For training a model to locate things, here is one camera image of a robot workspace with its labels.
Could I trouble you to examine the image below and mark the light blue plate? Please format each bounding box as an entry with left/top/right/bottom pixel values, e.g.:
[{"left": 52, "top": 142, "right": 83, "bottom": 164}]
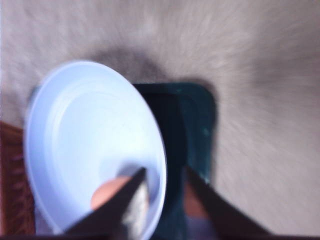
[{"left": 24, "top": 61, "right": 168, "bottom": 240}]

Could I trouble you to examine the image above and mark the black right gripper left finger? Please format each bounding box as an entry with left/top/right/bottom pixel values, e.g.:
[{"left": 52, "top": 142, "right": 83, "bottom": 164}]
[{"left": 63, "top": 167, "right": 147, "bottom": 240}]

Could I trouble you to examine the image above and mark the dark green rectangular tray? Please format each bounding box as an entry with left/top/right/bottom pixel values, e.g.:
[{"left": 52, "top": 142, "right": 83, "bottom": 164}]
[{"left": 134, "top": 82, "right": 215, "bottom": 240}]

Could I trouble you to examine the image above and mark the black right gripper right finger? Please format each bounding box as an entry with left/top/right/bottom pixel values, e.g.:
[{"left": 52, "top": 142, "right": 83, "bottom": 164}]
[{"left": 185, "top": 166, "right": 299, "bottom": 240}]

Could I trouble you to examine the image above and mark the beige egg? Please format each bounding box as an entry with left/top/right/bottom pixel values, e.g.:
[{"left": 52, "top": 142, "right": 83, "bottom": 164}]
[{"left": 90, "top": 176, "right": 132, "bottom": 210}]

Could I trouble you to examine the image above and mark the woven wicker basket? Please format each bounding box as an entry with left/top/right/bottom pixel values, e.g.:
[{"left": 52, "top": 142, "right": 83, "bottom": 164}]
[{"left": 0, "top": 120, "right": 36, "bottom": 235}]

